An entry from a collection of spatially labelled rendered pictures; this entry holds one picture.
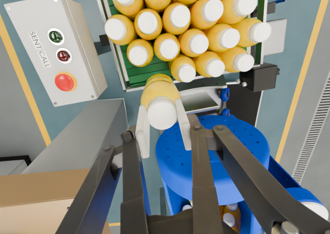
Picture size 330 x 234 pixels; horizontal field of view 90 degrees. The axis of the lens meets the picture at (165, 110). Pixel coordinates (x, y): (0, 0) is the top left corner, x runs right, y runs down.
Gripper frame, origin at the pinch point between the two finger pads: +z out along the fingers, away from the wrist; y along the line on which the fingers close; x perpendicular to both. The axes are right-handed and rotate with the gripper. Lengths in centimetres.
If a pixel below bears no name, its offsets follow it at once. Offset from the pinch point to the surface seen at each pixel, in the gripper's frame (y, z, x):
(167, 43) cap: 3.3, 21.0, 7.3
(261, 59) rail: 29.9, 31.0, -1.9
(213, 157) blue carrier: 9.0, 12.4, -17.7
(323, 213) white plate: 58, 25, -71
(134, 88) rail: -7.5, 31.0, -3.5
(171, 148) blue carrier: -0.1, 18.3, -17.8
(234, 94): 60, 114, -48
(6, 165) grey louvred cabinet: -159, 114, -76
